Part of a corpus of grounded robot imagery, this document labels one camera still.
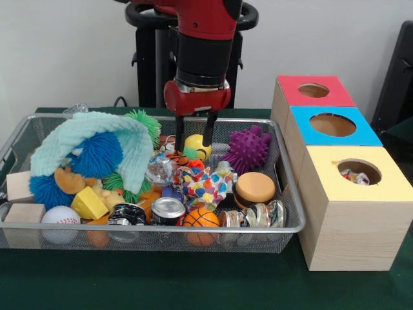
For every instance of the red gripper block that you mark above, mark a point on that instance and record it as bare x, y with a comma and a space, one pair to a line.
197, 100

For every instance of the mint green waffle cloth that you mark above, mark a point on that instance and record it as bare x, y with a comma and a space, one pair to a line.
96, 124

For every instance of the small colourful patterned cloth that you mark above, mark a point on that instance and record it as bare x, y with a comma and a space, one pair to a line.
355, 177

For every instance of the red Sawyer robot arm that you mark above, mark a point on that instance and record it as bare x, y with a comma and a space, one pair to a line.
203, 48

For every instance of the shallow silver mesh bin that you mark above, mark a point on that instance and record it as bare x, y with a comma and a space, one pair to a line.
264, 242

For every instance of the wooden box three holes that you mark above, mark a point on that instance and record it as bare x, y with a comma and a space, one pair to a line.
355, 232

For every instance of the yellow smiley ball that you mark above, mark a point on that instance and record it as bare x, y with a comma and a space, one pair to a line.
194, 142

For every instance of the green koosh ball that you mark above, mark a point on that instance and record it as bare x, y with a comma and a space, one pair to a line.
145, 121

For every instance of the colourful polka-dot cloth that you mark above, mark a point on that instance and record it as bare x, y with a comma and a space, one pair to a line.
206, 185

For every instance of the purple spiky ball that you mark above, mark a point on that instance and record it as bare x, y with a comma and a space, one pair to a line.
248, 150

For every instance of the toy hamburger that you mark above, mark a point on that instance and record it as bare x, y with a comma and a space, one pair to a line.
255, 189

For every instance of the silver drink can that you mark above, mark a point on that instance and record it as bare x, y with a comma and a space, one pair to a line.
167, 210

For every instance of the small orange basketball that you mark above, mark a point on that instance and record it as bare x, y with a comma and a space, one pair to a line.
201, 219

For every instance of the blue koosh ball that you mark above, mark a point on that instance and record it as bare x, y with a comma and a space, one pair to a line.
96, 151
45, 192

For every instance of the dark green table cloth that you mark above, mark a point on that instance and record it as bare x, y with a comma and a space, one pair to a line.
161, 284
403, 139

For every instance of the white baseball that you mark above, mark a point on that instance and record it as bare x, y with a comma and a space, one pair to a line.
60, 219

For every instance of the black upright panel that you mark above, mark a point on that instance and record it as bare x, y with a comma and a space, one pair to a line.
397, 80

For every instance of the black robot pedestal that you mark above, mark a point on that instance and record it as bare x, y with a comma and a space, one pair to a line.
148, 64

